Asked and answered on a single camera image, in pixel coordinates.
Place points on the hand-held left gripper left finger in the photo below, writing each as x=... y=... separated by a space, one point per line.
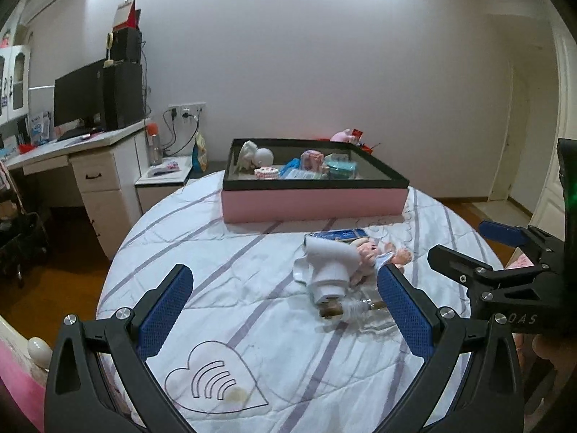
x=164 y=313

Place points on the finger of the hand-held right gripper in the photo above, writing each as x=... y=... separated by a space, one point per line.
x=500 y=232
x=455 y=266

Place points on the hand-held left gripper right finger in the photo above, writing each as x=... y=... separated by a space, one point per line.
x=408 y=313

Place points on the clear glass bottle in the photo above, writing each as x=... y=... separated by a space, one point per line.
x=356 y=313

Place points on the pink pig toy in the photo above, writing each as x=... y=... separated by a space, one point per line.
x=376 y=255

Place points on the blue rectangular tin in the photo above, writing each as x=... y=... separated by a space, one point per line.
x=338 y=235

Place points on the pink box with black rim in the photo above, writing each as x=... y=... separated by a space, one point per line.
x=315 y=203

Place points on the clear plastic packet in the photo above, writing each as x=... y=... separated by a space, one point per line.
x=306 y=174

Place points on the pink building block toy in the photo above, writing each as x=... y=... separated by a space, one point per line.
x=312 y=160

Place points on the white round toy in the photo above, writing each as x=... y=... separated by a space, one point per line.
x=254 y=155

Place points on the blue plastic item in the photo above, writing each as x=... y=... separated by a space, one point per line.
x=288 y=167

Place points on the person's right hand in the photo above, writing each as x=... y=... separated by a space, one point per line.
x=547 y=354

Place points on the white striped quilt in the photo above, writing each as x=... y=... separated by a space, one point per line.
x=225 y=279

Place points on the white door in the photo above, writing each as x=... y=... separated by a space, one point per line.
x=525 y=135

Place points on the white nightstand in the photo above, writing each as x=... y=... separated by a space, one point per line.
x=162 y=182

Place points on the pink packet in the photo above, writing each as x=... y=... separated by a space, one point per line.
x=164 y=167

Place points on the teal round lid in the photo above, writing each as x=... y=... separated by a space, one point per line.
x=341 y=168

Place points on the black desk chair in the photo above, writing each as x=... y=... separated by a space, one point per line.
x=22 y=239

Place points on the white desk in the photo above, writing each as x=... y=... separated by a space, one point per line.
x=99 y=167

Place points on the snack bag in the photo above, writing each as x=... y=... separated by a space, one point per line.
x=200 y=153

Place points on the bottle with red cap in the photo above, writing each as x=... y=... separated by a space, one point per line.
x=154 y=142

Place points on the pink plush toy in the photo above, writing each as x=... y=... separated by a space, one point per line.
x=342 y=135

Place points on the small round cake toy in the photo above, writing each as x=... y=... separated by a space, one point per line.
x=266 y=172

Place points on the black keyboard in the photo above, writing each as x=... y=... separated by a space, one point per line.
x=74 y=133

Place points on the black computer tower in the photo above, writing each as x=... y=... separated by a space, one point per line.
x=121 y=94

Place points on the blue white box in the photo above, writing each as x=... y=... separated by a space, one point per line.
x=38 y=126

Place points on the black computer monitor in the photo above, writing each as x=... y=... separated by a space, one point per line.
x=79 y=94

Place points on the black speaker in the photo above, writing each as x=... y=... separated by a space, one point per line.
x=126 y=45

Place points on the small yellow handheld fan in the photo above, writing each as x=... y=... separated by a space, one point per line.
x=109 y=47

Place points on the white glass door cabinet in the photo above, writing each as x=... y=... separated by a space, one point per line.
x=13 y=81

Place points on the red white desk calendar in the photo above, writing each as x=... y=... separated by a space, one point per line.
x=126 y=16

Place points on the small pink doll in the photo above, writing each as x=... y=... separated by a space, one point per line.
x=4 y=37

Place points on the white bed post knob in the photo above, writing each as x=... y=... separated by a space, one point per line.
x=38 y=349

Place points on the pink bed frame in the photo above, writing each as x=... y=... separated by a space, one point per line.
x=18 y=379

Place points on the white wall outlet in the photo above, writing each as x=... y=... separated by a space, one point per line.
x=187 y=110

